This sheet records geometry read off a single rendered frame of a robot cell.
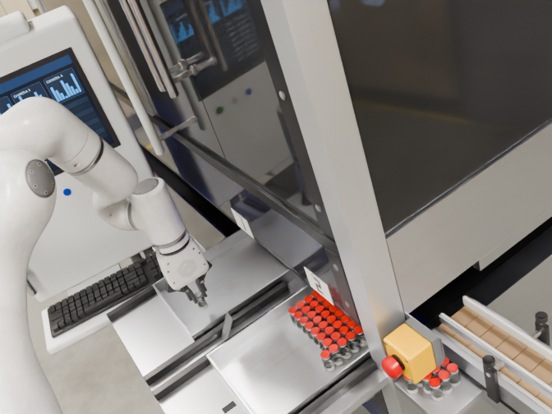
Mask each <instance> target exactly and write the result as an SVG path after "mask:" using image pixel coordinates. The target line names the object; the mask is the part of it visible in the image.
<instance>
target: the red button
mask: <svg viewBox="0 0 552 414"><path fill-rule="evenodd" d="M381 365H382V367H383V370H384V372H385V373H386V374H387V375H388V376H389V377H391V378H392V379H397V378H398V377H399V376H400V375H402V374H403V369H402V367H401V366H400V365H399V363H398V362H397V361H396V360H395V359H394V358H393V357H392V356H387V357H385V358H384V359H383V360H382V362H381Z"/></svg>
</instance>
